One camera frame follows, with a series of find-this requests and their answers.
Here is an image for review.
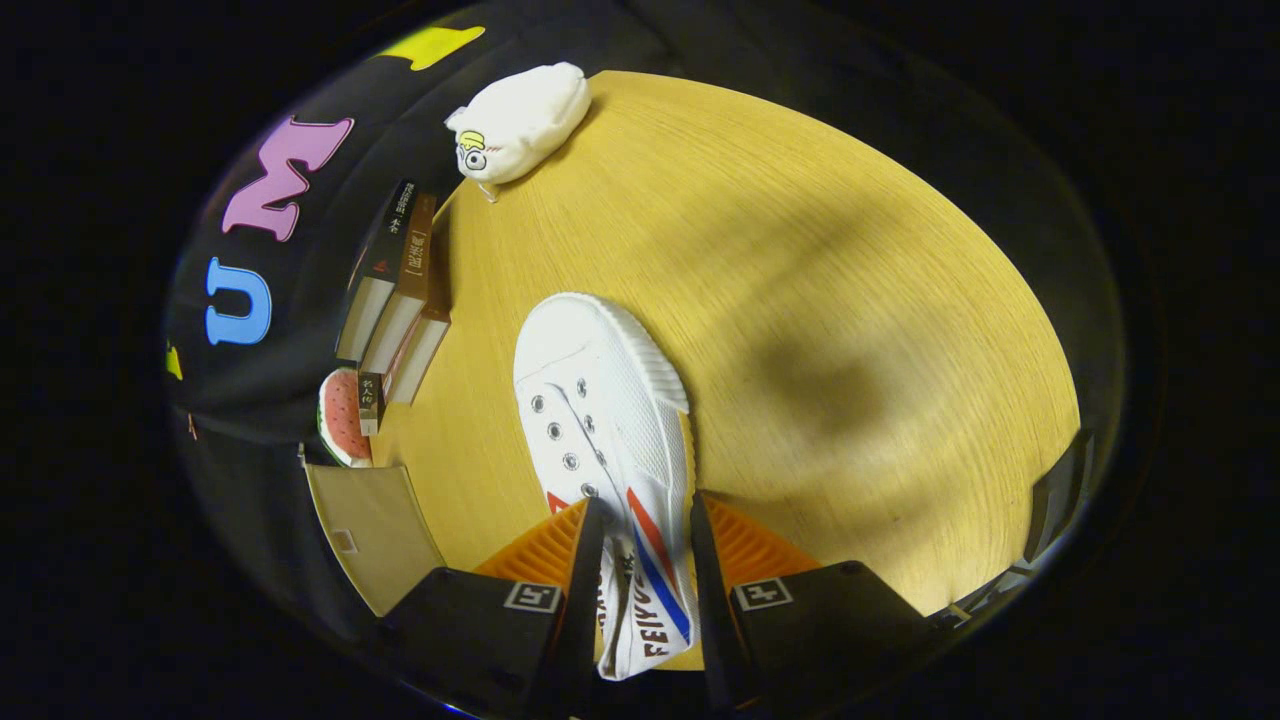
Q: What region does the black cover book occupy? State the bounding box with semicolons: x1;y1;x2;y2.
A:
335;180;418;363

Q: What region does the white portrait cover book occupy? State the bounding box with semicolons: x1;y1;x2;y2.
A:
357;370;387;437

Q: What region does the brown spine book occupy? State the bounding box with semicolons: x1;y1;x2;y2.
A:
360;193;438;376

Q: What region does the watermelon slice toy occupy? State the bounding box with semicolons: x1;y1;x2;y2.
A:
317;367;374;469

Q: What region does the maroon cover book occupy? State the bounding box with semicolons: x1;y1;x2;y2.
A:
385;305;453;406

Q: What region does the white canvas shoe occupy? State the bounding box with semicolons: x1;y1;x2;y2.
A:
513;292;698;683

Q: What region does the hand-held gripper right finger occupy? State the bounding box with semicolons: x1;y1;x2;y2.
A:
690;490;931;716

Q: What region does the beige fabric storage box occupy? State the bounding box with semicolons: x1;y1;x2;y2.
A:
303;462;448;618

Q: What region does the white cartoon plush pouch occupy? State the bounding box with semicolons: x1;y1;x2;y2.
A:
445;62;592;201

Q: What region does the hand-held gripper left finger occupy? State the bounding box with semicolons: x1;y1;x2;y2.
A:
380;497;609;720

